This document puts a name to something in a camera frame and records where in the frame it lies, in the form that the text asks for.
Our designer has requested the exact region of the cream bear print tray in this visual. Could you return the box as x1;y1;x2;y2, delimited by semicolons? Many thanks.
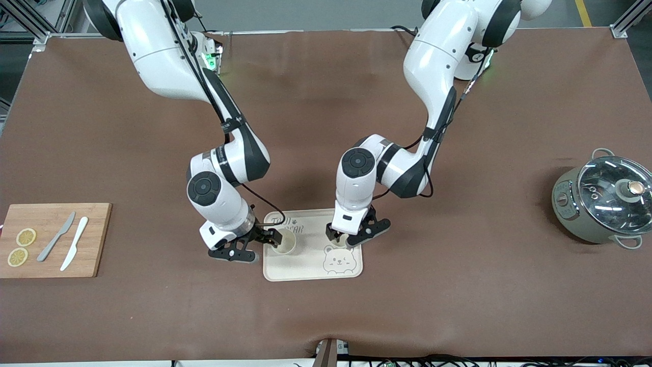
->
262;208;364;282

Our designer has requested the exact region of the wooden cutting board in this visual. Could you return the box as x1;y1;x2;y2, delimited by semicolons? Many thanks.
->
0;203;113;279

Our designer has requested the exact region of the white plastic knife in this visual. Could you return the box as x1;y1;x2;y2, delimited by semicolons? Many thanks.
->
60;217;89;272

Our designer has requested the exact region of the grey plastic knife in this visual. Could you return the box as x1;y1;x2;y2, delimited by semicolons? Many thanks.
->
37;211;76;263

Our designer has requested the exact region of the grey pot with glass lid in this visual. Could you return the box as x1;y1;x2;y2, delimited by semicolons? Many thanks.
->
552;148;652;250

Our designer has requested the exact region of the glass pot lid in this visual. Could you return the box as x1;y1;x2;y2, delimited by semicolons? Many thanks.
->
577;155;652;229

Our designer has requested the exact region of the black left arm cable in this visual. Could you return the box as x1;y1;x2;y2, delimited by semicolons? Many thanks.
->
372;46;496;200

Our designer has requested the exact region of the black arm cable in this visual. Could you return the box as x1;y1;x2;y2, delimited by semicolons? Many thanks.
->
160;0;287;227
372;46;496;200

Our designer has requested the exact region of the grey metal bracket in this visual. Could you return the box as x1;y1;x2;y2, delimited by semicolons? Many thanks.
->
314;338;350;367

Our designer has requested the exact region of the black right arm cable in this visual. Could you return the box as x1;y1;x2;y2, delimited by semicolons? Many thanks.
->
160;0;287;227

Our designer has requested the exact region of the aluminium frame profile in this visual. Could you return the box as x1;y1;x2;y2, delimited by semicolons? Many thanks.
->
0;0;77;46
611;0;652;39

